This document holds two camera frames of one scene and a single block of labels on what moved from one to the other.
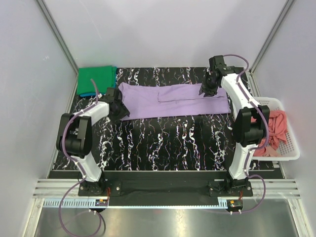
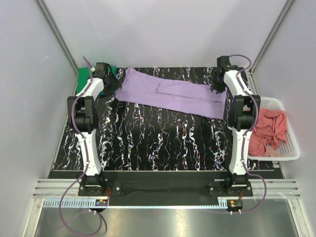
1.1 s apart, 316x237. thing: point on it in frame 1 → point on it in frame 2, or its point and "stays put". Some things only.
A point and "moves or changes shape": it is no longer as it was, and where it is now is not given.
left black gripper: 122,111 → 111,84
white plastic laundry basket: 290,151 stays put
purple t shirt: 146,100 moves or changes shape
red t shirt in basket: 278,130 stays put
